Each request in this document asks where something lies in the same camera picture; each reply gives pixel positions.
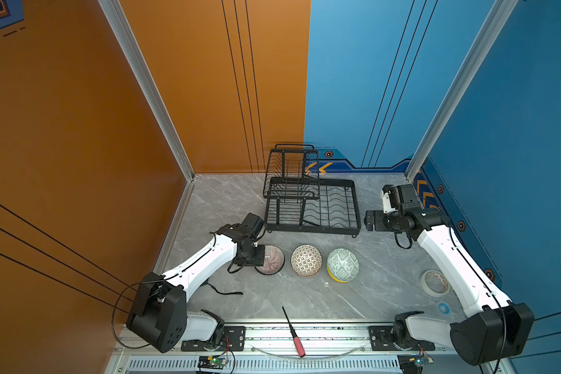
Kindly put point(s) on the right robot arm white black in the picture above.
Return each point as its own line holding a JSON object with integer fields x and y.
{"x": 494, "y": 327}

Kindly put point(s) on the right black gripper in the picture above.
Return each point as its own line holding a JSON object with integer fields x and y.
{"x": 377, "y": 223}

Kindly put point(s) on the right circuit board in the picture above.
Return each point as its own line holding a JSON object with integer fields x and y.
{"x": 414, "y": 364}

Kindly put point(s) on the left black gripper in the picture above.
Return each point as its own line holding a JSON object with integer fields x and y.
{"x": 259, "y": 261}

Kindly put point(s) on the black wire dish rack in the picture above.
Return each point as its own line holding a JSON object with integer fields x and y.
{"x": 300, "y": 199}

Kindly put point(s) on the white tape roll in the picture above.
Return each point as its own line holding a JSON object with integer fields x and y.
{"x": 434, "y": 283}

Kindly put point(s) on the red handled screwdriver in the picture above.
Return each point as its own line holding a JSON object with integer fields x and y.
{"x": 296, "y": 340}

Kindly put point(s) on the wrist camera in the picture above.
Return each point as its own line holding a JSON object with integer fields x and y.
{"x": 400, "y": 198}
{"x": 253, "y": 225}

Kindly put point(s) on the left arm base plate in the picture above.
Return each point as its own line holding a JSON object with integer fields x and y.
{"x": 233, "y": 337}

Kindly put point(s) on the pink striped bowl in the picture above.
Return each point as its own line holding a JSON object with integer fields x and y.
{"x": 274, "y": 261}

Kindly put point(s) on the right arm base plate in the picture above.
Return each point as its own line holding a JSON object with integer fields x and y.
{"x": 382, "y": 339}

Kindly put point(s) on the left green circuit board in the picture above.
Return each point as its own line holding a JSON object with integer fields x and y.
{"x": 213, "y": 364}

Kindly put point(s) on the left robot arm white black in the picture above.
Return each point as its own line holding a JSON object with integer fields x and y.
{"x": 159, "y": 314}

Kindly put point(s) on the yellow bowl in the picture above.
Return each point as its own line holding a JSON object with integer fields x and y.
{"x": 341, "y": 275}

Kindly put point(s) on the brown dotted bowl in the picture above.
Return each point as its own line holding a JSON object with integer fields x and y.
{"x": 306, "y": 261}

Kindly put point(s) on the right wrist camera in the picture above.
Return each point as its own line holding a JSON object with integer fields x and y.
{"x": 400, "y": 198}

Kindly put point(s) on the aluminium front rail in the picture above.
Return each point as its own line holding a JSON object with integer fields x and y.
{"x": 335, "y": 346}

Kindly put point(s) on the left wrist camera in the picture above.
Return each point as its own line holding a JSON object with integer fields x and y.
{"x": 253, "y": 225}

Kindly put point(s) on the small blue tape roll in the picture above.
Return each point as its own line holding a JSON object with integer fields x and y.
{"x": 443, "y": 308}

